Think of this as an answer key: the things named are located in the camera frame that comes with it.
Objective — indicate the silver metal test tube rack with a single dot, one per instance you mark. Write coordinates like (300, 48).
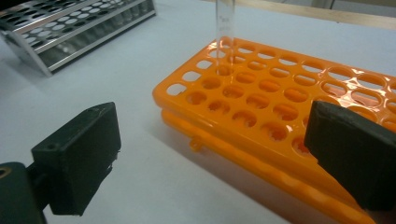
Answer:
(77, 28)

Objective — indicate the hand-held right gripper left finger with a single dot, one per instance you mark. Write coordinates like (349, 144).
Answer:
(77, 161)

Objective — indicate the orange plastic test tube rack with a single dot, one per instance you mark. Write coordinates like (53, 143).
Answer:
(267, 102)

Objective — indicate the white table board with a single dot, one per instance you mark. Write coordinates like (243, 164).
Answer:
(124, 102)

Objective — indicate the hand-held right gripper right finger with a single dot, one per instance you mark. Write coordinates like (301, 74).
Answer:
(358, 155)

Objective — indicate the clear glass test tube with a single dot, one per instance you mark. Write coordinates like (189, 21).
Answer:
(224, 31)

